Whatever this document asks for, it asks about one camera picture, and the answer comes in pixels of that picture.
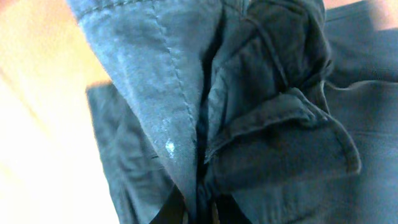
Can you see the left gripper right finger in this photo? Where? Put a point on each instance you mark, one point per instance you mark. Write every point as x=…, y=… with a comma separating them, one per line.
x=225, y=210

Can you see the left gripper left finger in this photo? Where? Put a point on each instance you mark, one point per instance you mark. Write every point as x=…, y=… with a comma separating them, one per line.
x=173, y=211

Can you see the navy blue denim shorts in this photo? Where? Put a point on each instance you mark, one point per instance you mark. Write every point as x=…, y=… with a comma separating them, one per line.
x=287, y=106

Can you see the folded navy blue garment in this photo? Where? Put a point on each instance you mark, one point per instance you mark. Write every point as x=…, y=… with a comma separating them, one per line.
x=138, y=183

